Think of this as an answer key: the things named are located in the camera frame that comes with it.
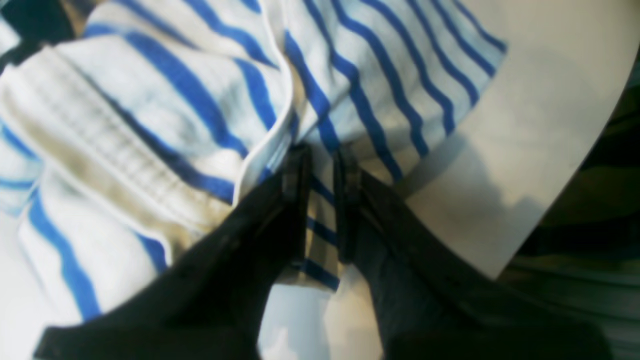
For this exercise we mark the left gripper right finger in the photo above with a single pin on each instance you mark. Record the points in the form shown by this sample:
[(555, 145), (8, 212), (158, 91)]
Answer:
[(428, 302)]

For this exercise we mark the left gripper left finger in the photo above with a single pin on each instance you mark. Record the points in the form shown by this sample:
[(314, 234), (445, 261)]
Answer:
[(210, 304)]

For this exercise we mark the blue white striped T-shirt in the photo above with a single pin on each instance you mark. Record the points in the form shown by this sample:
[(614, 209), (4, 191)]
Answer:
[(120, 150)]

